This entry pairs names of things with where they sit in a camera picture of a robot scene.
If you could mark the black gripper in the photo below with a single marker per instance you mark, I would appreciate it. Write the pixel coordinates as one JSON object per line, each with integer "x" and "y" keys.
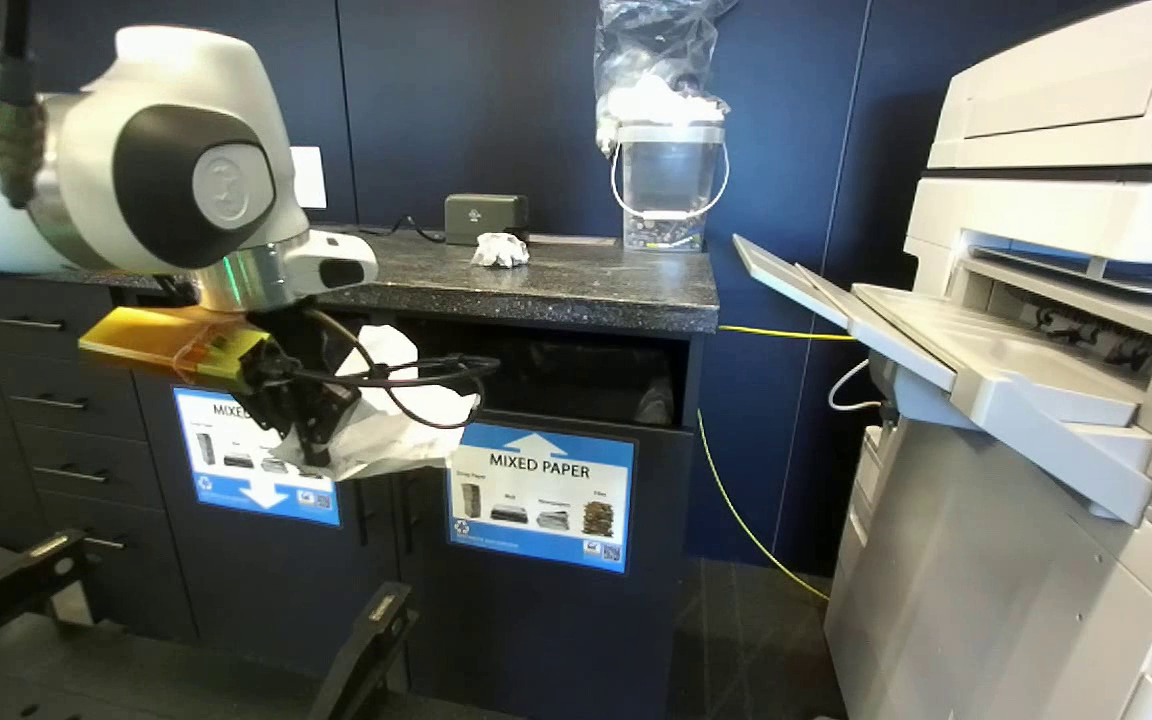
{"x": 302, "y": 353}

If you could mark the small white paper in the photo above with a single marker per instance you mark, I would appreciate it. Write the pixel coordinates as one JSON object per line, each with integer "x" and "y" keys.
{"x": 503, "y": 251}

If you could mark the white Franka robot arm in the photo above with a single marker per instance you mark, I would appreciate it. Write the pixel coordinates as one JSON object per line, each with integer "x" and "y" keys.
{"x": 163, "y": 93}

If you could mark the mixed paper sign down arrow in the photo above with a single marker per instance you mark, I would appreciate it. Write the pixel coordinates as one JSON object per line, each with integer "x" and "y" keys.
{"x": 237, "y": 496}

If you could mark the black cabinet door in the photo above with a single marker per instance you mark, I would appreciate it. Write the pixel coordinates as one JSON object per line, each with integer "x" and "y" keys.
{"x": 268, "y": 585}
{"x": 539, "y": 640}

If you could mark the black cabinet drawer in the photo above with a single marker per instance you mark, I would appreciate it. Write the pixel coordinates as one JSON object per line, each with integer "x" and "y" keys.
{"x": 78, "y": 472}
{"x": 119, "y": 575}
{"x": 63, "y": 403}
{"x": 28, "y": 321}

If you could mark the large white outlet plate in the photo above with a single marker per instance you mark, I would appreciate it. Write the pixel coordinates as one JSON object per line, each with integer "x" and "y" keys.
{"x": 312, "y": 181}

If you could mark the black clamp bar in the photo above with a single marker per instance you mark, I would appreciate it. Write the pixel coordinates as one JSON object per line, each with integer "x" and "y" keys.
{"x": 362, "y": 652}
{"x": 9, "y": 583}

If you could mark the mixed paper sign up arrow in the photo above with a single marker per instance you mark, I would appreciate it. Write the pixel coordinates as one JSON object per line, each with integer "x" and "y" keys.
{"x": 539, "y": 507}

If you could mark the small grey box device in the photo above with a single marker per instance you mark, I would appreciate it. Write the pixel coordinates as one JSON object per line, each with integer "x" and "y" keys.
{"x": 483, "y": 218}

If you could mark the small tan card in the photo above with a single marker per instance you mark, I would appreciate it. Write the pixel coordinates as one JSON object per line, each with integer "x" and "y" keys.
{"x": 577, "y": 240}

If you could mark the clear plastic bucket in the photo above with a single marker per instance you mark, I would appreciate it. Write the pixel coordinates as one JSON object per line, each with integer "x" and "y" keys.
{"x": 666, "y": 181}

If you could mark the crumpled clear plastic bag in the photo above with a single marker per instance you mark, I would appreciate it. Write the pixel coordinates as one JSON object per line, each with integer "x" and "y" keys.
{"x": 656, "y": 52}

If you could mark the white office printer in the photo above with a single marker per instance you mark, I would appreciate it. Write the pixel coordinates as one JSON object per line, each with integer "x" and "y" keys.
{"x": 1002, "y": 560}

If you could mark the amber camera mount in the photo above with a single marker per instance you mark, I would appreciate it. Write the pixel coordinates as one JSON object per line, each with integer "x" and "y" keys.
{"x": 163, "y": 344}

